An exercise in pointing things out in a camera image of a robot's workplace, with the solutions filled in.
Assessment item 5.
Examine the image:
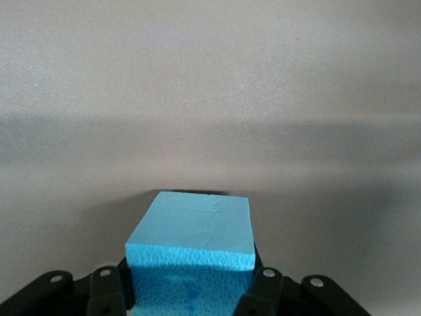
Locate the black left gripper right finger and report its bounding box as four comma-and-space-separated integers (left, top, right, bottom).
233, 250, 371, 316

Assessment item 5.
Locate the blue foam cube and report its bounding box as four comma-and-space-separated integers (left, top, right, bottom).
124, 190, 257, 316

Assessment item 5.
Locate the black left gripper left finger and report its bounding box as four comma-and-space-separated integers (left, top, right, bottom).
0, 258, 136, 316

